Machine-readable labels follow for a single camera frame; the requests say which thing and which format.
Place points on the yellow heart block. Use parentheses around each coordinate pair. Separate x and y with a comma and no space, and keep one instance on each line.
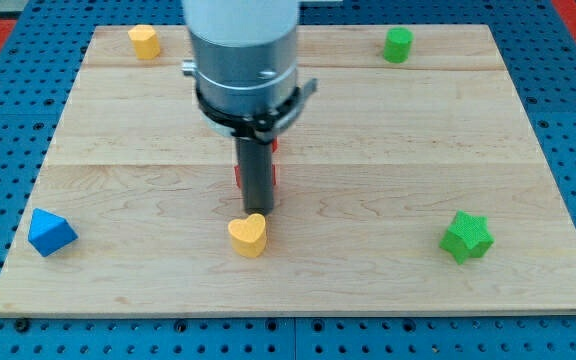
(248,236)

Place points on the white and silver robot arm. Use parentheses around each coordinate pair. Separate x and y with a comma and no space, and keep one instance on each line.
(245,61)

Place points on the wooden board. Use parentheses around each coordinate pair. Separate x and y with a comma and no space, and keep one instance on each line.
(369,179)

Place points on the red block behind rod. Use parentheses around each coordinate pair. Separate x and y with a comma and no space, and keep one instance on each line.
(237,172)

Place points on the green cylinder block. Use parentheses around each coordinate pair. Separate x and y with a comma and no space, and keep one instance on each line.
(397,44)

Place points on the yellow hexagon block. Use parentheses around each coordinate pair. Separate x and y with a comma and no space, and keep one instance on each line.
(145,41)

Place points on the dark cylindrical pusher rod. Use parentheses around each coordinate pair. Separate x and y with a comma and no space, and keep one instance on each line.
(255,176)

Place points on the blue triangle block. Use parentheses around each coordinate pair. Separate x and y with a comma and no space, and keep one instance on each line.
(49,232)

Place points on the green star block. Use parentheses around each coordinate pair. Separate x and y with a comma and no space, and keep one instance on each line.
(467,237)

